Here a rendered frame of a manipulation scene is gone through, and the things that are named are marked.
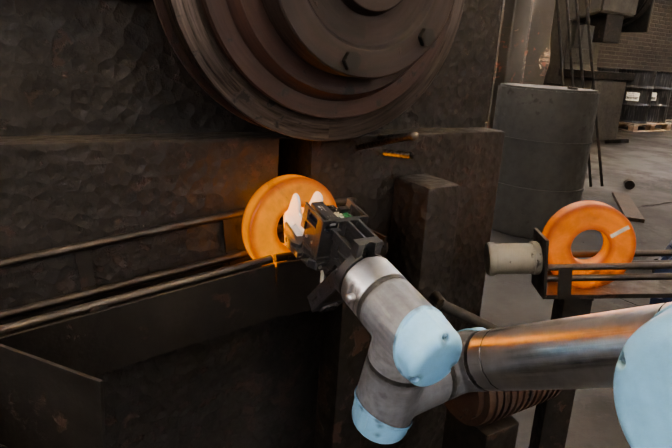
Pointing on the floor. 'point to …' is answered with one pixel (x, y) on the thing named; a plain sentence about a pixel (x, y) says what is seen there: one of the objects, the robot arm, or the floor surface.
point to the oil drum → (541, 152)
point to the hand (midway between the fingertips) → (292, 213)
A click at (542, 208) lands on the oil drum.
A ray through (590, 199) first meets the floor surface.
